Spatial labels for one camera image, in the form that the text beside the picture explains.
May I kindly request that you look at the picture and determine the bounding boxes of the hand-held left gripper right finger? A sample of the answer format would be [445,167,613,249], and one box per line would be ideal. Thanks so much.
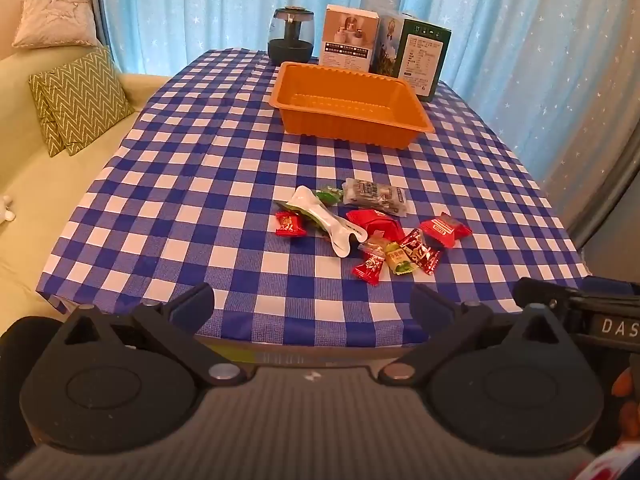
[377,284,563,386]

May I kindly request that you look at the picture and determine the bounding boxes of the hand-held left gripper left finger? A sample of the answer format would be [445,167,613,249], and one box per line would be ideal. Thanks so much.
[60,282,246,386]

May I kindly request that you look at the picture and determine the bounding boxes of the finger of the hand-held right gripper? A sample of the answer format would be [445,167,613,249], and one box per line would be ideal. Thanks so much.
[580,275,640,306]
[514,276,583,313]

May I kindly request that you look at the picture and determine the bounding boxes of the clear brown candy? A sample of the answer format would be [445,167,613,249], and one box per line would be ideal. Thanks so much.
[357,237,393,261]

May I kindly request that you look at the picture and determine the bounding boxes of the large red snack packet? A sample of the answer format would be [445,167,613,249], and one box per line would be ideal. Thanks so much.
[346,208,406,248]

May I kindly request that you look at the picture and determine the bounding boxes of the orange plastic tray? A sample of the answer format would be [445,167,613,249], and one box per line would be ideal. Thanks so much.
[268,61,435,150]

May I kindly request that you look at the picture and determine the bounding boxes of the person's right hand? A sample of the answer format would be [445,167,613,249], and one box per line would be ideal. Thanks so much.
[612,366,640,401]

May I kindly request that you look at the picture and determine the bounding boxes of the red striped candy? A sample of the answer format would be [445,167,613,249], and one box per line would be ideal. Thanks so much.
[400,228,443,275]

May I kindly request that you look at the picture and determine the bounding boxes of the green yellow candy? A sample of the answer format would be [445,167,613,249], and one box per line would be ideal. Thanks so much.
[384,241,420,277]

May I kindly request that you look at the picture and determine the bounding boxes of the red twist wrapped candy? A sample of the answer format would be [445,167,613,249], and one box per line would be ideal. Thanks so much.
[353,254,385,286]

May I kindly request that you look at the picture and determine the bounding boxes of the wide red wrapped candy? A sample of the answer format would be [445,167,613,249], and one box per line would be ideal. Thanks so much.
[419,213,472,249]

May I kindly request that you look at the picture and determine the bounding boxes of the grey curtain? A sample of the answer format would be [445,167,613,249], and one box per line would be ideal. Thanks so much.
[562,105,640,253]
[62,0,111,48]

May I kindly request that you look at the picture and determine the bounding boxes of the blue checkered tablecloth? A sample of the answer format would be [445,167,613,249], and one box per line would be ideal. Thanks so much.
[35,47,588,348]

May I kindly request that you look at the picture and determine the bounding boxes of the grey clear snack packet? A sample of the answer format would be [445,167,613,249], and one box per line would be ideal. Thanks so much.
[342,177,408,218]

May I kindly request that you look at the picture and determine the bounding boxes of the small square red candy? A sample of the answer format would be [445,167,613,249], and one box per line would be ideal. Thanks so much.
[275,211,308,237]

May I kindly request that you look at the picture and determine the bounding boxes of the flat green packet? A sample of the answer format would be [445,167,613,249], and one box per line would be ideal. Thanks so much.
[274,199,328,233]

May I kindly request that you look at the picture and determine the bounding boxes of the person's patterned clothing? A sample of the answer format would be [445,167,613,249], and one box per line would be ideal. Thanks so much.
[575,437,640,480]

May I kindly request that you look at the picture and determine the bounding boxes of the white snack pouch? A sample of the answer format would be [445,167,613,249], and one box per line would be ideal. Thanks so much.
[292,185,368,258]

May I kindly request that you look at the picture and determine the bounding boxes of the green wrapped snack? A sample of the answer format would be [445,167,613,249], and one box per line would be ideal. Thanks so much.
[316,185,346,207]

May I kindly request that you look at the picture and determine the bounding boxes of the light green sofa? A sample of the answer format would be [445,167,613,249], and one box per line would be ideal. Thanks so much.
[0,42,173,341]

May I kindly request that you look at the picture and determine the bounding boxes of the green chevron pillow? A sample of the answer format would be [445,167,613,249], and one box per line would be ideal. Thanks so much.
[28,67,66,157]
[42,47,136,157]

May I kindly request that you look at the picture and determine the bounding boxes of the green cardboard box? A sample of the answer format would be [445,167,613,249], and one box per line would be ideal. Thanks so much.
[370,7,452,103]

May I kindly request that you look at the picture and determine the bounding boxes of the blue star curtain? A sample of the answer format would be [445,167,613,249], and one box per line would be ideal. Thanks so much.
[97,0,640,186]

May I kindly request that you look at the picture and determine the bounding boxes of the white cardboard box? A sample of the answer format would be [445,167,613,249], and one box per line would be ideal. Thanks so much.
[319,4,381,73]

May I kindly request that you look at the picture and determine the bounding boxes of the dark glass jar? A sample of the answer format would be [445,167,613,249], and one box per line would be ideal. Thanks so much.
[267,6,315,66]

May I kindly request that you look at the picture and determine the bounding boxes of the beige pillow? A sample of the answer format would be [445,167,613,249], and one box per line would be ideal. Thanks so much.
[11,0,98,50]

